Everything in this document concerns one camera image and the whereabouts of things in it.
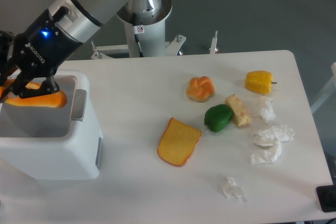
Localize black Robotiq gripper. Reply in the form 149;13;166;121
1;8;82;103

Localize long orange bread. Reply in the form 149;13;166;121
1;79;68;108

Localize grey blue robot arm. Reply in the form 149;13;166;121
1;0;130;101

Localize white trash can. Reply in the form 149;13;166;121
1;70;103;180

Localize round knotted bread roll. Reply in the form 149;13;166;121
186;76;215;102

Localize yellow toast slice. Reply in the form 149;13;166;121
157;118;202;167

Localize green bell pepper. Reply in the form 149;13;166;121
204;104;233;133

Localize beige cake piece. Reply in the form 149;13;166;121
225;94;251;127

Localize crumpled white tissue lower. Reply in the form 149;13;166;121
219;177;246;201

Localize crumpled white tissue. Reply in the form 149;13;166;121
249;124;295;165
219;177;246;201
253;97;276;124

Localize yellow bell pepper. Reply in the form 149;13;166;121
245;70;276;95

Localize crumpled white tissue upper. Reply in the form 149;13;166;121
253;97;276;124

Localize crumpled white tissue middle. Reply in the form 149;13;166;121
249;124;295;165

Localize black device at edge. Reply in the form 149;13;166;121
316;185;335;212

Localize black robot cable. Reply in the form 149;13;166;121
132;13;144;58

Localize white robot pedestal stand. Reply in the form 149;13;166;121
91;0;187;60

